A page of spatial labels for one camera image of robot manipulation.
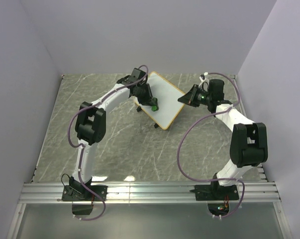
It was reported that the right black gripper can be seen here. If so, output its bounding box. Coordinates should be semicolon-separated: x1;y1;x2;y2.
178;85;211;108

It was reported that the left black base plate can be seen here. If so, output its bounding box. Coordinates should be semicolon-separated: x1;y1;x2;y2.
61;185;107;202

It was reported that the orange framed whiteboard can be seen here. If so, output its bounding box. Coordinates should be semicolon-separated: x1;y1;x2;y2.
134;71;185;130

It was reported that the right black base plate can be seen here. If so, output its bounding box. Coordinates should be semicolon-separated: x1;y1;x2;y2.
190;185;239;201

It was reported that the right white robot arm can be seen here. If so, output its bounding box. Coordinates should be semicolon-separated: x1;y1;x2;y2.
178;72;268;199

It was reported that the aluminium mounting rail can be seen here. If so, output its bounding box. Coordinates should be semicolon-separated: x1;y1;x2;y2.
18;181;281;204

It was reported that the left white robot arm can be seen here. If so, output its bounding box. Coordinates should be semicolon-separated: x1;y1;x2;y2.
66;65;159;200

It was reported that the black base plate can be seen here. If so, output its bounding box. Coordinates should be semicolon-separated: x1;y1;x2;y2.
190;185;239;201
61;185;107;202

